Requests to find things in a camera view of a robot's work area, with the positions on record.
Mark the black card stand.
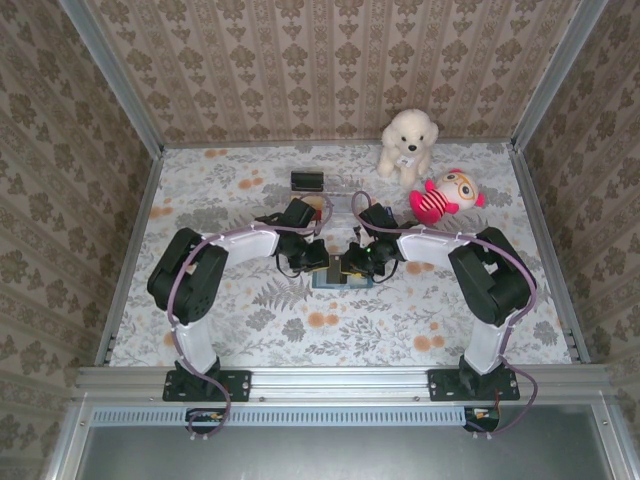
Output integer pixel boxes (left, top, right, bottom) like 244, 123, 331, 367
290, 169, 327, 192

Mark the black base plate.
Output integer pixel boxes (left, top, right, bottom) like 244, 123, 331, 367
163, 368, 251, 403
427, 368, 521, 403

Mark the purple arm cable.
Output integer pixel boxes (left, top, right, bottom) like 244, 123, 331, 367
167, 193, 335, 444
349, 189, 541, 441

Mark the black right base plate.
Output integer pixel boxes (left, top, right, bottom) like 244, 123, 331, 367
427, 368, 521, 403

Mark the aluminium front rail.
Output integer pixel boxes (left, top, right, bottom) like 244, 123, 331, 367
74, 364, 612, 401

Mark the floral tablecloth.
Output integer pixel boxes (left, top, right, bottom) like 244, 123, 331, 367
107, 144, 576, 369

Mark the pink plush doll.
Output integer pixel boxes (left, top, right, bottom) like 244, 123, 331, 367
408, 168, 486, 226

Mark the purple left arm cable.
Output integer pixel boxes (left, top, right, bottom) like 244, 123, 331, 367
167, 193, 335, 444

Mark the black controller board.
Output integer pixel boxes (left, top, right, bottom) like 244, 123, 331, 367
185, 407, 227, 435
463, 405, 501, 434

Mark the aluminium side rail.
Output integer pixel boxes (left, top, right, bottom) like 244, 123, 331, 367
509, 144, 592, 365
93, 147, 166, 367

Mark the white plush dog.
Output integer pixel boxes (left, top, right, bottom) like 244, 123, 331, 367
377, 108, 440, 189

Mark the aluminium corner post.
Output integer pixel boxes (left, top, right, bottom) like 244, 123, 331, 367
58, 0, 166, 154
512, 0, 609, 149

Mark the grey metal panel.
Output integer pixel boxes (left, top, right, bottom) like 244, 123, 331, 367
47, 404, 619, 480

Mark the clear acrylic box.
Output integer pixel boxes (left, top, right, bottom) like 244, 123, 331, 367
327, 192, 364, 234

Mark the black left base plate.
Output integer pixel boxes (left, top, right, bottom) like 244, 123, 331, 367
163, 368, 251, 403

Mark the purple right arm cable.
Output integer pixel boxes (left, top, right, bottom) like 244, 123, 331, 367
349, 189, 541, 441

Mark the slotted white cable duct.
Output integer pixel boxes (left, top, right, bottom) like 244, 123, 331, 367
92, 407, 469, 427

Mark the aluminium back rail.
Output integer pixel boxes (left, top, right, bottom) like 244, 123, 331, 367
162, 139, 516, 150

